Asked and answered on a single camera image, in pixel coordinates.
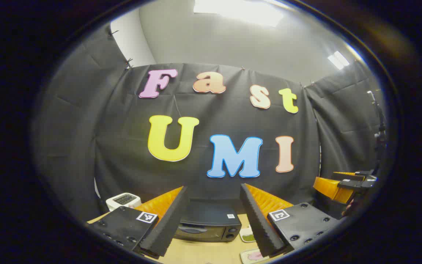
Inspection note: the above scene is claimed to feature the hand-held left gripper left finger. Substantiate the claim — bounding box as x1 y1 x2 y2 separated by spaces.
86 186 190 259

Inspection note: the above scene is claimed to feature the white divided bean tray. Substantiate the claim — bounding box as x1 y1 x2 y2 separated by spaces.
240 227 257 243

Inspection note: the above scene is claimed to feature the black backdrop cloth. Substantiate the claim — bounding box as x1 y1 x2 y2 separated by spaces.
32 22 384 224

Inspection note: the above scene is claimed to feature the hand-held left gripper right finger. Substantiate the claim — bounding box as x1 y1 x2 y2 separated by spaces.
240 183 343 257

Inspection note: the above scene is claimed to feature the black tripod stand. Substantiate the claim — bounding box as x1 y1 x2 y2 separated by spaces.
367 90 387 173

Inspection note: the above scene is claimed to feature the cream rectangular plate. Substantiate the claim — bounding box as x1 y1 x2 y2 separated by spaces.
240 249 270 264

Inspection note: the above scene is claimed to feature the black electric oven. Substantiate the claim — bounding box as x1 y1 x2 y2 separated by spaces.
174 201 242 242

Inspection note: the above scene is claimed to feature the small ceiling light panel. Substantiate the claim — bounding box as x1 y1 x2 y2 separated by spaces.
327 51 350 70

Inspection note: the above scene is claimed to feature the large ceiling light panel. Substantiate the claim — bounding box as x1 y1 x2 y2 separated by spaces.
193 0 285 27

